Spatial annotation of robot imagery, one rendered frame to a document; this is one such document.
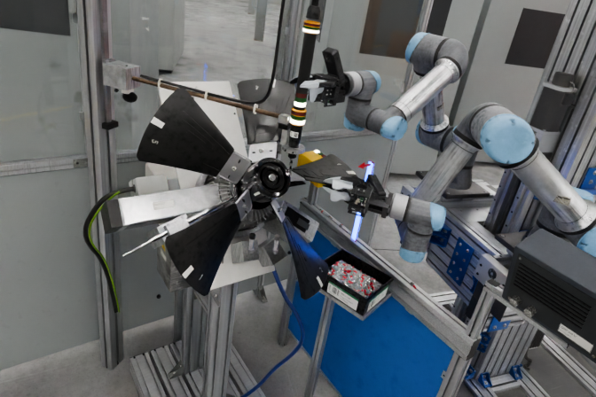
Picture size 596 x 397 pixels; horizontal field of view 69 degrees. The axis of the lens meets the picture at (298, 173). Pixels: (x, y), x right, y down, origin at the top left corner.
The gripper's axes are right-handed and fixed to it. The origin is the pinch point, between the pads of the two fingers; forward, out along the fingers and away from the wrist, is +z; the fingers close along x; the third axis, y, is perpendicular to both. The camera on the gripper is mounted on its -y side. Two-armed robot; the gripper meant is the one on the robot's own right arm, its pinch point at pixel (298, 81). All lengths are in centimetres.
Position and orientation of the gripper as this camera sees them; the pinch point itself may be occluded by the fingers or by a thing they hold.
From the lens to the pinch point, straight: 122.7
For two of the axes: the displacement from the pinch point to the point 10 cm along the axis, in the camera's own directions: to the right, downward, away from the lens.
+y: -1.5, 9.0, 4.2
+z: -7.1, 2.0, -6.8
